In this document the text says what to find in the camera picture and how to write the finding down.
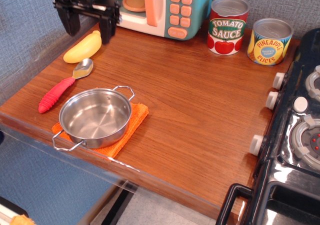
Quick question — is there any teal toy microwave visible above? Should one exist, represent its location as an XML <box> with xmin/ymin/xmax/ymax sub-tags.
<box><xmin>118</xmin><ymin>0</ymin><xmax>213</xmax><ymax>41</ymax></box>

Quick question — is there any pineapple slices can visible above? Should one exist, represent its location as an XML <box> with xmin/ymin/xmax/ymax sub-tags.
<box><xmin>247</xmin><ymin>18</ymin><xmax>294</xmax><ymax>66</ymax></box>

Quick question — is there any red-handled metal spoon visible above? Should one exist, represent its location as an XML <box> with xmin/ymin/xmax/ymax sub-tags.
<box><xmin>38</xmin><ymin>58</ymin><xmax>94</xmax><ymax>114</ymax></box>

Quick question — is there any black toy stove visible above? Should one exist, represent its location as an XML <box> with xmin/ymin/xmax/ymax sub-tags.
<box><xmin>216</xmin><ymin>28</ymin><xmax>320</xmax><ymax>225</ymax></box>

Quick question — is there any orange knitted cloth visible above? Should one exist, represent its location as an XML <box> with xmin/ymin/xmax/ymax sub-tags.
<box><xmin>51</xmin><ymin>103</ymin><xmax>149</xmax><ymax>158</ymax></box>

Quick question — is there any orange microwave turntable plate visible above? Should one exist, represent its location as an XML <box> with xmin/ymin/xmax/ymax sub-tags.
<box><xmin>122</xmin><ymin>0</ymin><xmax>146</xmax><ymax>13</ymax></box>

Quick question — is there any stainless steel pot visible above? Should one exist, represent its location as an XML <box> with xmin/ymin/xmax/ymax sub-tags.
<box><xmin>52</xmin><ymin>85</ymin><xmax>135</xmax><ymax>152</ymax></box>

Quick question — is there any yellow toy banana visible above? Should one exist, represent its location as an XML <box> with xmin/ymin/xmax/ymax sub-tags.
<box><xmin>63</xmin><ymin>30</ymin><xmax>102</xmax><ymax>64</ymax></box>

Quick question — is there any tomato sauce can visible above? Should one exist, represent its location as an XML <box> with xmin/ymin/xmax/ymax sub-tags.
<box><xmin>207</xmin><ymin>0</ymin><xmax>250</xmax><ymax>56</ymax></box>

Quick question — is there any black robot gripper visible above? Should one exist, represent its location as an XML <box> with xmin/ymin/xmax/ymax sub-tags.
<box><xmin>53</xmin><ymin>0</ymin><xmax>122</xmax><ymax>45</ymax></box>

